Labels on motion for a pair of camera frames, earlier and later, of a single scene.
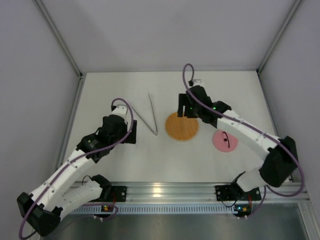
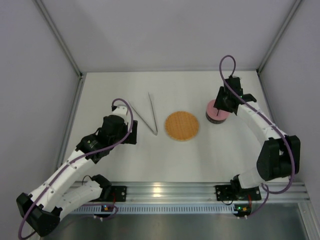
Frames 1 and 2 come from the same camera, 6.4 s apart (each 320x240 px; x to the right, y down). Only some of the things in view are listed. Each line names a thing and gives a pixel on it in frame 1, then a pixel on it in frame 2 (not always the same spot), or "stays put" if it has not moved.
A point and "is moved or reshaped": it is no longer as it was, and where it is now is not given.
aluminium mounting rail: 196,192 stays put
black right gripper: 184,105 -> 223,103
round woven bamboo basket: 181,129 stays put
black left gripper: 130,132 stays put
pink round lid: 225,140 is moved or reshaped
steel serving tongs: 155,133 stays put
